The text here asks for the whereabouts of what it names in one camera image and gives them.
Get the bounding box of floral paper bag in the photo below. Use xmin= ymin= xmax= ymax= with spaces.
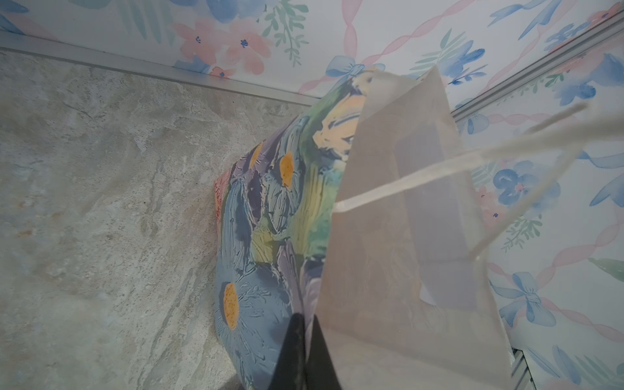
xmin=213 ymin=65 xmax=624 ymax=390

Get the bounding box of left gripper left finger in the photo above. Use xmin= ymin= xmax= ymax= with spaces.
xmin=268 ymin=313 xmax=306 ymax=390

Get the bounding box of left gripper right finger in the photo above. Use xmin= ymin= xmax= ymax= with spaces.
xmin=305 ymin=316 xmax=342 ymax=390

